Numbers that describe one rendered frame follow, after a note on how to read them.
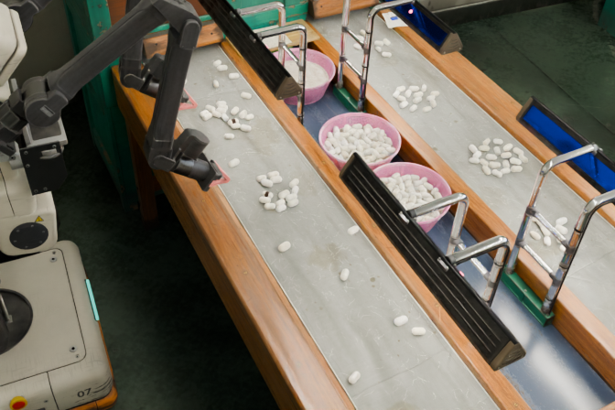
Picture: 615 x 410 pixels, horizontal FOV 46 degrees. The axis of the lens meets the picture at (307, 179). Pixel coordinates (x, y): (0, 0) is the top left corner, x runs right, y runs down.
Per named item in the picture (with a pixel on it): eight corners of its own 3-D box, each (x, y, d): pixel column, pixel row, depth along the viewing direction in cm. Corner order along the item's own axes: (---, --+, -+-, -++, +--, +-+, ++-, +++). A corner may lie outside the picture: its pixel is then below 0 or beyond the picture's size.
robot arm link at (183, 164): (160, 160, 194) (167, 174, 190) (175, 141, 192) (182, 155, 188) (180, 167, 199) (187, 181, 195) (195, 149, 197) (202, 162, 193)
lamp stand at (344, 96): (360, 123, 257) (372, 10, 227) (332, 92, 270) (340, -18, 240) (404, 110, 264) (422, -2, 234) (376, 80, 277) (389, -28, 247)
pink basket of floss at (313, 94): (319, 118, 259) (320, 96, 252) (251, 100, 265) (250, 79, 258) (342, 78, 277) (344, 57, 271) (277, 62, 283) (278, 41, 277)
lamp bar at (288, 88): (277, 102, 204) (277, 80, 199) (196, 0, 244) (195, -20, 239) (302, 94, 207) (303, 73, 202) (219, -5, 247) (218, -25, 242)
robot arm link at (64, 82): (161, -32, 164) (171, -13, 157) (197, 9, 174) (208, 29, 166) (13, 91, 169) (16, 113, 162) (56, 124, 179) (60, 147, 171)
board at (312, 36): (241, 59, 268) (241, 56, 267) (225, 38, 278) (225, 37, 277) (319, 39, 280) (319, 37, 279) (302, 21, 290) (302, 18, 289)
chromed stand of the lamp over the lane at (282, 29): (256, 154, 243) (254, 38, 212) (232, 121, 255) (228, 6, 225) (307, 139, 249) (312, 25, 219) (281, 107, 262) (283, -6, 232)
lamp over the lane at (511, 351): (493, 373, 141) (501, 351, 137) (338, 178, 181) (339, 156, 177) (525, 358, 144) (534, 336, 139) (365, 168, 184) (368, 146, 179)
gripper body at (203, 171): (207, 153, 203) (187, 145, 198) (221, 175, 196) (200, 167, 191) (194, 170, 205) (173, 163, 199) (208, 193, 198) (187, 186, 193)
